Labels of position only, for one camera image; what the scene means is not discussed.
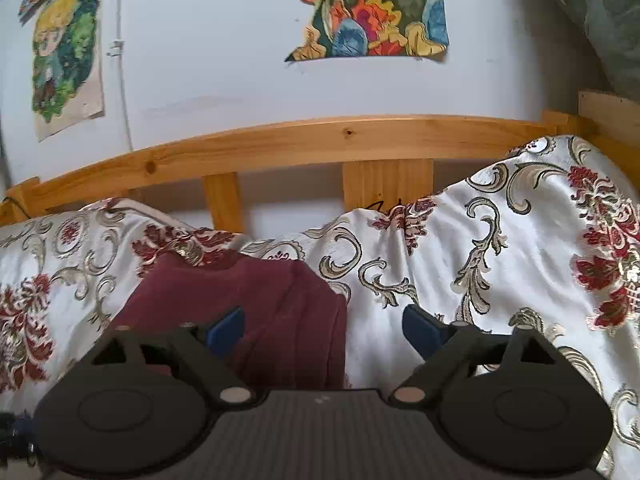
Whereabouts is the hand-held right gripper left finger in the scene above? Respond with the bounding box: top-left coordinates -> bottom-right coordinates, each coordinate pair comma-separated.
75,306 -> 257,407

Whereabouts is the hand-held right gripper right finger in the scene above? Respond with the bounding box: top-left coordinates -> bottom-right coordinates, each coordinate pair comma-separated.
392,303 -> 571,407

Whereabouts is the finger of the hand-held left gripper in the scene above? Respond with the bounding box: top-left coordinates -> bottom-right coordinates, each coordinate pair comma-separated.
0,412 -> 39,461

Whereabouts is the maroon sweater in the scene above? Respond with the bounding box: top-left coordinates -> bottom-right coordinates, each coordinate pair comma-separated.
107,252 -> 349,391

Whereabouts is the white floral bedspread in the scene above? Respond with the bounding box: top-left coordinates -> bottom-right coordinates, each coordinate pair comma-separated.
0,135 -> 640,480

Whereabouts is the grey-green patterned cloth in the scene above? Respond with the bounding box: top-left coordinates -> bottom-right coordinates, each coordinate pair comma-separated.
520,0 -> 640,107

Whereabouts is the wooden bed frame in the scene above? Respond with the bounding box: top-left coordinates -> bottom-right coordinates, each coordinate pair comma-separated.
0,89 -> 640,242

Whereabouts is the white wall cable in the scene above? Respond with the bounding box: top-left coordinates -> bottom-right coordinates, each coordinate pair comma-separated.
106,0 -> 135,152

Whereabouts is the blonde cartoon figure wall poster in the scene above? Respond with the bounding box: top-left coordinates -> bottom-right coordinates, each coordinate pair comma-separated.
31,0 -> 107,142

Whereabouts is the colourful floral wall poster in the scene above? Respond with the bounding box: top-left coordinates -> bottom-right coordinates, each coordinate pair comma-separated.
264,0 -> 449,64

